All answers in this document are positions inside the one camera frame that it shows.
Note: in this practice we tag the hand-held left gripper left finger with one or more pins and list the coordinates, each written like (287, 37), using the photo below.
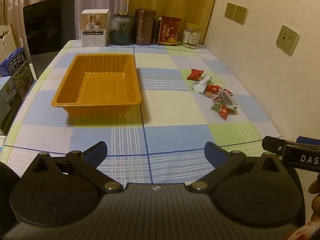
(96, 153)

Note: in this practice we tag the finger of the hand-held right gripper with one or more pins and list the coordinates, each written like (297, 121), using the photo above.
(273, 145)
(308, 140)

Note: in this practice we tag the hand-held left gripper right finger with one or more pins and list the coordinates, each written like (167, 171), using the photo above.
(215, 155)

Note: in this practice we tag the small red candy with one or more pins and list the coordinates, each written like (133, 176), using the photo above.
(223, 111)

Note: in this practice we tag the green and red candy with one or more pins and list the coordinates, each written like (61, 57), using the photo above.
(216, 104)

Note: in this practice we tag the striped snack packet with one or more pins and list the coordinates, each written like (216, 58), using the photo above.
(227, 100)

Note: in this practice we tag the red snack packet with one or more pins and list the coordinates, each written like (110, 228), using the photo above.
(213, 89)

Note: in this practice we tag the orange plastic tray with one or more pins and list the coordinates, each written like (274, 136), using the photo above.
(97, 87)

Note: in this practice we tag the red bow-shaped candy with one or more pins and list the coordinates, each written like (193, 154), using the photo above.
(195, 74)

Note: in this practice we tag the person's right forearm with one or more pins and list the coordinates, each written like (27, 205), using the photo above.
(305, 233)

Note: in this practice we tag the person's right hand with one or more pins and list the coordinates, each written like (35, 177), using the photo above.
(316, 205)

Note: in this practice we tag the checked tablecloth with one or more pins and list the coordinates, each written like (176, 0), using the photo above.
(170, 110)

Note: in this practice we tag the white and blue carton box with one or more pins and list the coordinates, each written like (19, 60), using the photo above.
(8, 105)

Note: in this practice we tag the blue milk carton box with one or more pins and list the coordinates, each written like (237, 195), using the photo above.
(17, 67)

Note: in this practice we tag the clear plastic jar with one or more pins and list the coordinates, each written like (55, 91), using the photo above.
(191, 36)

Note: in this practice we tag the white product box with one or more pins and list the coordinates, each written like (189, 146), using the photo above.
(95, 30)

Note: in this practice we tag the green glass jar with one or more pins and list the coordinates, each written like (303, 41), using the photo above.
(121, 31)

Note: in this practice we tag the red gift box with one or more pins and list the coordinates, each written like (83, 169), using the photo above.
(168, 31)

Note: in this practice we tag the brown metal canister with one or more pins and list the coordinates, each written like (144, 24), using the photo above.
(144, 27)

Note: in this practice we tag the black glossy appliance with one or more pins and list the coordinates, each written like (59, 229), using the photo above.
(50, 22)

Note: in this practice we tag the dark bottle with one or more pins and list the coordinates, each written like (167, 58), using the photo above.
(158, 27)

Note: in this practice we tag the white wooden chair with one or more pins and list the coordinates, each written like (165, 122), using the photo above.
(6, 40)

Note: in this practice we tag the beige wall socket with switch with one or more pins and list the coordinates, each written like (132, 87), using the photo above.
(287, 40)

